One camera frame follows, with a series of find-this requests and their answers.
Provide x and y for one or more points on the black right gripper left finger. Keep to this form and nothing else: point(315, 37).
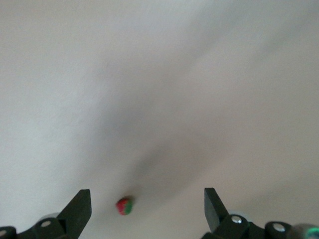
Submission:
point(77, 211)

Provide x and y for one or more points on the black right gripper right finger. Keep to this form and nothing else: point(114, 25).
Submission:
point(214, 211)

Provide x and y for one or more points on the red strawberry green cap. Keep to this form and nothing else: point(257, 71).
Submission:
point(123, 206)

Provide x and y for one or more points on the brown table mat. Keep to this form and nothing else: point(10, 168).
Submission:
point(159, 99)

